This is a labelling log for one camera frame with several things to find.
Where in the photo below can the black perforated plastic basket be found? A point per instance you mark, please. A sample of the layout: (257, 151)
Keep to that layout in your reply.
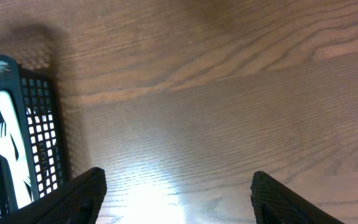
(39, 143)

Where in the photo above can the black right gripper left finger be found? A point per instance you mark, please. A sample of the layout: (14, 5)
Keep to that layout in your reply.
(77, 201)

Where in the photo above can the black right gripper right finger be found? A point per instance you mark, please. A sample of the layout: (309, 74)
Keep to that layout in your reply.
(274, 203)

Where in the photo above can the white plastic spoon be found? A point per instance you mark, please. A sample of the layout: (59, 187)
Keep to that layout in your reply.
(22, 195)

